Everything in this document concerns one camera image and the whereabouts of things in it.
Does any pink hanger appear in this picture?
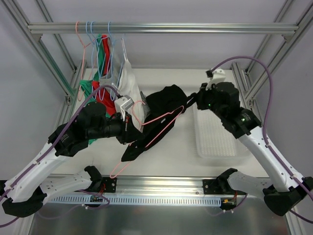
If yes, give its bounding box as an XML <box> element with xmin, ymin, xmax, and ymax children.
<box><xmin>75</xmin><ymin>21</ymin><xmax>91</xmax><ymax>102</ymax></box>
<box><xmin>110</xmin><ymin>105</ymin><xmax>185</xmax><ymax>179</ymax></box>

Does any black tank top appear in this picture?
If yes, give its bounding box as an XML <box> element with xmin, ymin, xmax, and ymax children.
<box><xmin>121</xmin><ymin>85</ymin><xmax>196</xmax><ymax>162</ymax></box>

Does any red tank top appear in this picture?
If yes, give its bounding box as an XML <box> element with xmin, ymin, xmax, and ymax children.
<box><xmin>91</xmin><ymin>34</ymin><xmax>116</xmax><ymax>117</ymax></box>

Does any white tank top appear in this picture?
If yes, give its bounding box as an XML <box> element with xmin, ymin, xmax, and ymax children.
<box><xmin>114</xmin><ymin>38</ymin><xmax>150</xmax><ymax>123</ymax></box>

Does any blue hanger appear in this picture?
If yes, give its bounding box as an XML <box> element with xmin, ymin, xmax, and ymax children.
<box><xmin>85</xmin><ymin>21</ymin><xmax>98</xmax><ymax>48</ymax></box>
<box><xmin>97</xmin><ymin>22</ymin><xmax>123</xmax><ymax>90</ymax></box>
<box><xmin>90</xmin><ymin>32</ymin><xmax>104</xmax><ymax>93</ymax></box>

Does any grey tank top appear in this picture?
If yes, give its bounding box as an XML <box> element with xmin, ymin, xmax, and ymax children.
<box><xmin>98</xmin><ymin>35</ymin><xmax>123</xmax><ymax>87</ymax></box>

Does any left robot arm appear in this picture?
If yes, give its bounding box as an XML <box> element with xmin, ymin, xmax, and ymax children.
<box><xmin>0</xmin><ymin>102</ymin><xmax>144</xmax><ymax>218</ymax></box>

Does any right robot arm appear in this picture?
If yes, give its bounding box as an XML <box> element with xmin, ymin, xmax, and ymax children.
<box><xmin>187</xmin><ymin>82</ymin><xmax>313</xmax><ymax>216</ymax></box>

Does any green tank top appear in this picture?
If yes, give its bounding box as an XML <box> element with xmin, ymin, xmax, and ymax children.
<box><xmin>79</xmin><ymin>34</ymin><xmax>118</xmax><ymax>145</ymax></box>

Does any white plastic basket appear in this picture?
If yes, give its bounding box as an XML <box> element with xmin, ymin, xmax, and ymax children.
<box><xmin>192</xmin><ymin>104</ymin><xmax>252</xmax><ymax>167</ymax></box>

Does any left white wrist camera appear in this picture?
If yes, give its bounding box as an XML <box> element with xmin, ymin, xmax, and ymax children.
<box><xmin>114</xmin><ymin>95</ymin><xmax>134</xmax><ymax>121</ymax></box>

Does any aluminium frame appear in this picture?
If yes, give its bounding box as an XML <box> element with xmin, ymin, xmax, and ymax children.
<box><xmin>0</xmin><ymin>0</ymin><xmax>313</xmax><ymax>118</ymax></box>

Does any aluminium front rail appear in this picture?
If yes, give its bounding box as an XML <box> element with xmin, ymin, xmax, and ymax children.
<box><xmin>28</xmin><ymin>174</ymin><xmax>269</xmax><ymax>196</ymax></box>

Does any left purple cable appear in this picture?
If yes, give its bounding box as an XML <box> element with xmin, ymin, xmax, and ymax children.
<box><xmin>0</xmin><ymin>84</ymin><xmax>123</xmax><ymax>227</ymax></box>

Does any white slotted cable duct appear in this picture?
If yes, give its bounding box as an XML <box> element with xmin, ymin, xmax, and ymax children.
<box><xmin>50</xmin><ymin>194</ymin><xmax>222</xmax><ymax>207</ymax></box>

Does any aluminium hanging rail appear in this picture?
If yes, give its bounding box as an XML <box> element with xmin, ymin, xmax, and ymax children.
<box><xmin>28</xmin><ymin>22</ymin><xmax>299</xmax><ymax>35</ymax></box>

